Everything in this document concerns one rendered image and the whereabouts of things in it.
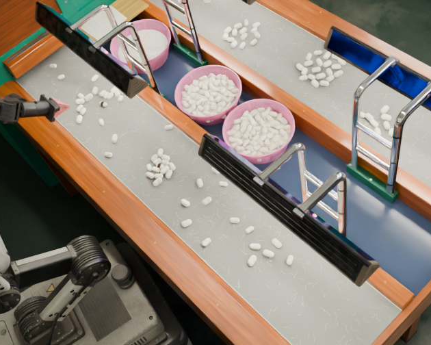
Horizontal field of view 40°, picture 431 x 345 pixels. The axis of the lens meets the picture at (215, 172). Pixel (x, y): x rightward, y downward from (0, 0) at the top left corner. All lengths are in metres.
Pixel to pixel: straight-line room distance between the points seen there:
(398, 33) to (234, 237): 1.94
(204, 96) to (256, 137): 0.31
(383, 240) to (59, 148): 1.24
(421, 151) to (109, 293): 1.24
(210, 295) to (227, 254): 0.16
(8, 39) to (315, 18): 1.27
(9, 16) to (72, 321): 1.24
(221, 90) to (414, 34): 1.52
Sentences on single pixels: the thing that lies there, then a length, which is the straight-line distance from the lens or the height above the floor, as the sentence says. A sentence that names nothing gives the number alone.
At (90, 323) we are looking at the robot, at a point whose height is 0.47.
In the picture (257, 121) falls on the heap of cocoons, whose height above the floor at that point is 0.74.
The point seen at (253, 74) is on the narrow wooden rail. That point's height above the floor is 0.77.
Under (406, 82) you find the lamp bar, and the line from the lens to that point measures 1.86.
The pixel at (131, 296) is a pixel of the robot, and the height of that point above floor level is 0.47.
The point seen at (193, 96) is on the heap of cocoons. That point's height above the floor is 0.74.
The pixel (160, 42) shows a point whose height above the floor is 0.73.
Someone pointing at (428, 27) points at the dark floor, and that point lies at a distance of 3.60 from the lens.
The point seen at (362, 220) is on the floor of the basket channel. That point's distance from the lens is 2.05.
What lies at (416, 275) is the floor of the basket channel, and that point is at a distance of 1.98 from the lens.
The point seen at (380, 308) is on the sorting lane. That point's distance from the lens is 1.86.
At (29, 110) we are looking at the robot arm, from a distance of 2.23.
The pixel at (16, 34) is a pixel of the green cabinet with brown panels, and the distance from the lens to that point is 2.66.
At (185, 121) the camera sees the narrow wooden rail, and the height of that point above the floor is 0.76.
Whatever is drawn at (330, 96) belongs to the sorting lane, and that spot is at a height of 0.74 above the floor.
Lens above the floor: 2.48
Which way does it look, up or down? 55 degrees down
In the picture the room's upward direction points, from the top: 18 degrees counter-clockwise
